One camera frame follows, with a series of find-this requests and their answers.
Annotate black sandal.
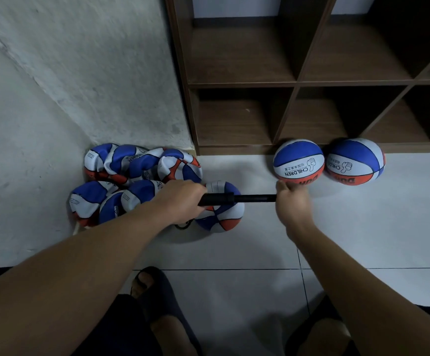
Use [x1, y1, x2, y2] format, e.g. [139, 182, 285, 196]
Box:
[129, 265, 204, 356]
[285, 294, 342, 356]

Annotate brown wooden cubby shelf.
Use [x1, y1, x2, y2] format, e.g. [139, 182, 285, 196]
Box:
[163, 0, 430, 156]

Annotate person's left foot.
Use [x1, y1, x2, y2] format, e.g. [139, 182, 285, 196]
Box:
[132, 270, 198, 356]

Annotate person's left hand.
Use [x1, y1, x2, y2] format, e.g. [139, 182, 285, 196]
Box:
[151, 179, 209, 227]

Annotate person's left forearm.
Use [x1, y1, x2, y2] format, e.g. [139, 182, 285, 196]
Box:
[0, 202, 173, 356]

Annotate person's right hand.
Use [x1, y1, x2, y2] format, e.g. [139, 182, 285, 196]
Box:
[274, 179, 315, 243]

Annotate person's right forearm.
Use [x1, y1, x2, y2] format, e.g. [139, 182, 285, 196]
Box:
[288, 221, 430, 356]

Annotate black hand pump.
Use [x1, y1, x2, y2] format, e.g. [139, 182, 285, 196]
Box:
[173, 192, 279, 230]

